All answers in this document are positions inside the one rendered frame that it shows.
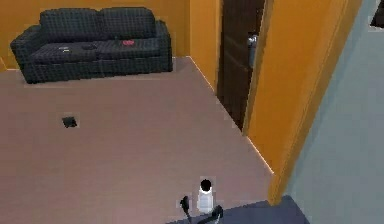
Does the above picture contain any black box-shaped object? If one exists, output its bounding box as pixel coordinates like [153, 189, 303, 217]
[369, 0, 384, 30]

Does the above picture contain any dark brown room door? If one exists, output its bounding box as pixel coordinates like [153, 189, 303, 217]
[216, 0, 267, 132]

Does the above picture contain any small black square object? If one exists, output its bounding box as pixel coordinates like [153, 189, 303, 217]
[61, 116, 79, 129]

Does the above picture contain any white shaker with black top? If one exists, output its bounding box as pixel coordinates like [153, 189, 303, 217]
[196, 178, 215, 215]

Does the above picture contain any grey door handle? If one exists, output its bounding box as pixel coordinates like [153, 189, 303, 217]
[246, 33, 260, 68]

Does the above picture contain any black checked sofa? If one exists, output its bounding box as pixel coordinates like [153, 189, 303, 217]
[9, 6, 174, 85]

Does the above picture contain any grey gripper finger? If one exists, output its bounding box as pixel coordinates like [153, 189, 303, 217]
[179, 195, 194, 224]
[197, 205, 224, 224]

